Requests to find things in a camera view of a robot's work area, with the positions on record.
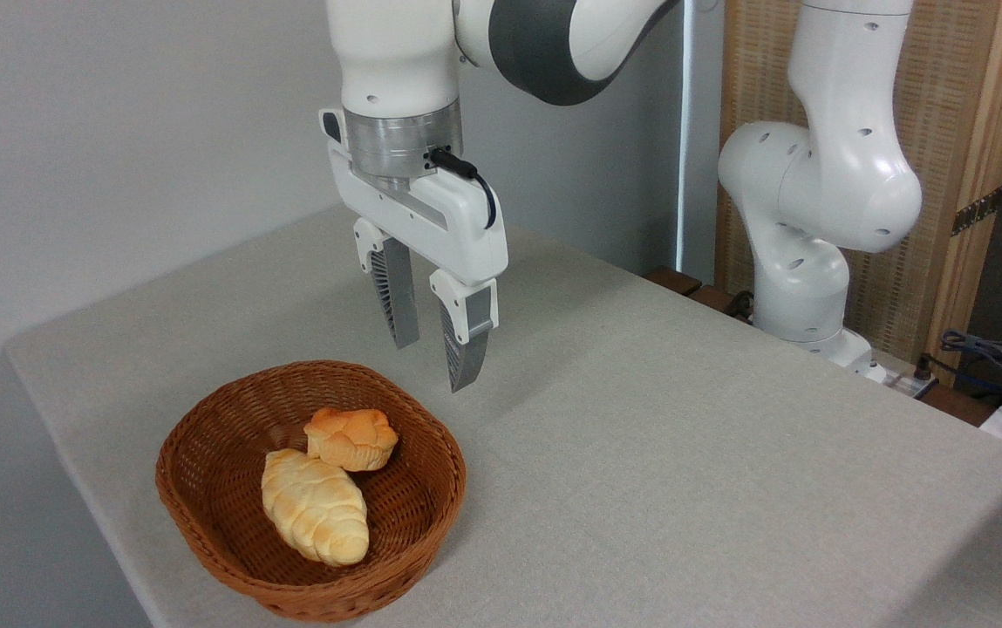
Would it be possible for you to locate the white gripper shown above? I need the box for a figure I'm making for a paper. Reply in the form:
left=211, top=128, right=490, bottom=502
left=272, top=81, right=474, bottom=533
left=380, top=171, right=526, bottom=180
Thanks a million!
left=319, top=106, right=509, bottom=393

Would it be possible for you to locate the brown wicker basket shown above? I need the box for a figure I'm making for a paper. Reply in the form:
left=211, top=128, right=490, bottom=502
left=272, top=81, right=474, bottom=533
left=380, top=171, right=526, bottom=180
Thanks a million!
left=155, top=360, right=467, bottom=623

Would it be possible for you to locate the long braided bread loaf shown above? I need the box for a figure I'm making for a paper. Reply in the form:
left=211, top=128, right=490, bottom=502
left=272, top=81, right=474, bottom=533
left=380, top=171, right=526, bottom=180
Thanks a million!
left=260, top=448, right=371, bottom=568

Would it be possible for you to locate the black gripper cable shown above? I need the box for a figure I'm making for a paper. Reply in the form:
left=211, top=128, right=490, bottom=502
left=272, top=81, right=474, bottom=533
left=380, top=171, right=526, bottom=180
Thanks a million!
left=426, top=147, right=498, bottom=230

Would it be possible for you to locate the bundle of dark cables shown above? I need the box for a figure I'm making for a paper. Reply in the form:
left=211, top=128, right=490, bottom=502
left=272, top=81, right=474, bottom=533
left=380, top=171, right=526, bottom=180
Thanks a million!
left=941, top=330, right=1002, bottom=404

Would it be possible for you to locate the brown wooden ledge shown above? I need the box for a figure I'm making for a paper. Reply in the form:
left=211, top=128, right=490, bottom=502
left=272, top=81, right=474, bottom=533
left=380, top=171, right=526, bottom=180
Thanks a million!
left=644, top=266, right=756, bottom=325

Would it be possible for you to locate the wooden woven screen panel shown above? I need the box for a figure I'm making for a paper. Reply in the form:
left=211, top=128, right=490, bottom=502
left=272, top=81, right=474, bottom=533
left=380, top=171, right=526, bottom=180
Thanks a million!
left=715, top=0, right=1002, bottom=385

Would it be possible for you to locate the black metal hinge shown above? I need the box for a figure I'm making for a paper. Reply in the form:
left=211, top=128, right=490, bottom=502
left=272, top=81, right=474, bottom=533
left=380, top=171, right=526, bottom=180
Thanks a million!
left=951, top=186, right=1002, bottom=236

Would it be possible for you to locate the small round bread roll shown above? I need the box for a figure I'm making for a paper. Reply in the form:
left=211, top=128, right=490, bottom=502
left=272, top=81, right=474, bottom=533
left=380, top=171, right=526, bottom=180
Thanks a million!
left=303, top=406, right=399, bottom=473

